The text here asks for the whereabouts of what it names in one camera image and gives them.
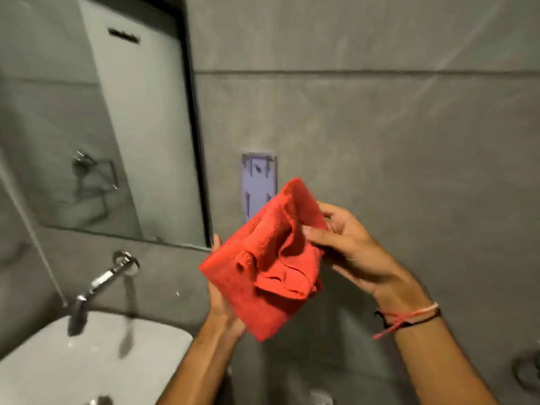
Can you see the person's left thumb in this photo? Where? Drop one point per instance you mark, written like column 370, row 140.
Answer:
column 216, row 243

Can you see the person's right thumb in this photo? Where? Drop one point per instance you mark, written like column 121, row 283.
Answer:
column 327, row 238

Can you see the red cleaning cloth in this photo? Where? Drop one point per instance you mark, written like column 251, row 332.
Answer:
column 265, row 265

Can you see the person's right forearm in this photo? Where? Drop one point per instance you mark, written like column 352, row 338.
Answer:
column 430, row 354

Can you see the person's left forearm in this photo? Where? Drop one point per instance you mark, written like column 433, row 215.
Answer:
column 198, row 360

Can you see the person's right hand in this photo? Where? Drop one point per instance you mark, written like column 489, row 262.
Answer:
column 358, row 253

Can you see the red thread wristband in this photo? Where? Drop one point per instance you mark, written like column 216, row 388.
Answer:
column 400, row 318

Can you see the black thread wristband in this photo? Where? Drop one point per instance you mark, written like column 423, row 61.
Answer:
column 415, row 321

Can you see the white ceramic sink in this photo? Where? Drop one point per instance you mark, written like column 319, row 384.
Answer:
column 93, row 362

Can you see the chrome sink drain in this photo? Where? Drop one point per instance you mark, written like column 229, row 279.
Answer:
column 100, row 401

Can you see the purple wall mounting plate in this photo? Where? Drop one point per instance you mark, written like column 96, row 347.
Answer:
column 258, row 183

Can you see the chrome wall faucet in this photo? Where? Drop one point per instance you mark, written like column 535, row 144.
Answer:
column 95, row 286

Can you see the black framed wall mirror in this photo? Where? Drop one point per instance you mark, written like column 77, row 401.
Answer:
column 105, row 118

